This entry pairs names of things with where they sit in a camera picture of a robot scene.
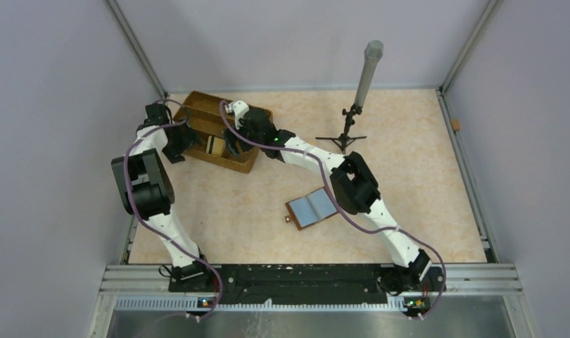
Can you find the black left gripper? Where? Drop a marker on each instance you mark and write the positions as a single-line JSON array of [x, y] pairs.
[[188, 138]]

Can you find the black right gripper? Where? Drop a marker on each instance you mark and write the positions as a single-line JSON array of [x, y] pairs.
[[231, 138]]

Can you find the woven brown divided tray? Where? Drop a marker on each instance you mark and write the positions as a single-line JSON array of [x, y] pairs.
[[203, 112]]

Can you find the gold card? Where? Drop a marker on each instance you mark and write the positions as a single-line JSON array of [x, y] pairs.
[[215, 146]]

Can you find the brown leather card holder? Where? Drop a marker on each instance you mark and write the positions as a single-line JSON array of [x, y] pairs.
[[310, 209]]

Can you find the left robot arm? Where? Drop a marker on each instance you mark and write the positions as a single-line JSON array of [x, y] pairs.
[[147, 193]]

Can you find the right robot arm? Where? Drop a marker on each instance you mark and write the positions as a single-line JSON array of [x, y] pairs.
[[348, 181]]

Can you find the black tripod stand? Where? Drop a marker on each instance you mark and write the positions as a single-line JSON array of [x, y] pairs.
[[344, 140]]

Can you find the grey tube on stand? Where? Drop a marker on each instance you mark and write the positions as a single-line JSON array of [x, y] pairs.
[[372, 55]]

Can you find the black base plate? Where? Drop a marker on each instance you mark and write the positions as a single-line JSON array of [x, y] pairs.
[[309, 284]]

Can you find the small wooden wall block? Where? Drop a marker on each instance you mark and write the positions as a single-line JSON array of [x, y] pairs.
[[455, 124]]

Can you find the aluminium frame rail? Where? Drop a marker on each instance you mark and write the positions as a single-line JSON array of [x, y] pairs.
[[145, 288]]

